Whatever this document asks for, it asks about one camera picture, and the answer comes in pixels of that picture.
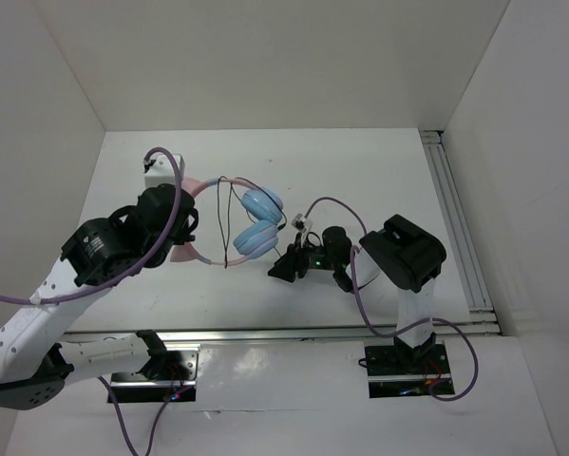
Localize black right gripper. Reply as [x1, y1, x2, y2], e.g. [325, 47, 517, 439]
[269, 232, 339, 283]

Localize pink blue cat-ear headphones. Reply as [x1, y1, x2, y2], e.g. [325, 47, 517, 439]
[170, 177, 287, 268]

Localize thin black headphone cable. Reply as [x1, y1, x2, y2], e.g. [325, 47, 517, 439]
[215, 176, 323, 270]

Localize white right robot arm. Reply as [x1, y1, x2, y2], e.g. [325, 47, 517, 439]
[268, 215, 446, 372]

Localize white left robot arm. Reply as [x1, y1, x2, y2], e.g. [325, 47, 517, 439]
[0, 184, 199, 410]

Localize white front cover plate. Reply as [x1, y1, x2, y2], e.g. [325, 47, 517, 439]
[195, 342, 369, 411]

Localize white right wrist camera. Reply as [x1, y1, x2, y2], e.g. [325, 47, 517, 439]
[290, 213, 313, 245]

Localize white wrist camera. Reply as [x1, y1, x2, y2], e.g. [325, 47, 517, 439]
[143, 153, 185, 189]
[290, 213, 313, 245]

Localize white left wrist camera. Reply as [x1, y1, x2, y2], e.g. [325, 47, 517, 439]
[143, 153, 185, 189]

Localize aluminium front rail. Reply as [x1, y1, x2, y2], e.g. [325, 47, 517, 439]
[60, 323, 404, 346]

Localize aluminium rail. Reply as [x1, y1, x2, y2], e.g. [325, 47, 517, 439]
[60, 323, 404, 346]
[419, 130, 502, 334]

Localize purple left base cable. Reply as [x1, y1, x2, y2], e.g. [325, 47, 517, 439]
[101, 374, 195, 456]

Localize aluminium right side rail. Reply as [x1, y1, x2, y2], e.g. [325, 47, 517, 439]
[419, 130, 502, 334]

